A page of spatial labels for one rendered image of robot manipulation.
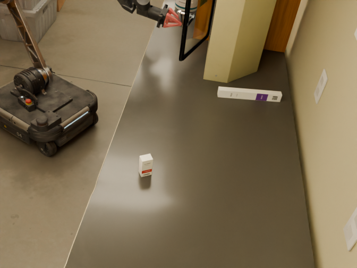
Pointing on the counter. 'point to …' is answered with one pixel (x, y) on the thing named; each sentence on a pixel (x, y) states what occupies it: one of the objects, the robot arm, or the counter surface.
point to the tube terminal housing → (237, 38)
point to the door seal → (187, 30)
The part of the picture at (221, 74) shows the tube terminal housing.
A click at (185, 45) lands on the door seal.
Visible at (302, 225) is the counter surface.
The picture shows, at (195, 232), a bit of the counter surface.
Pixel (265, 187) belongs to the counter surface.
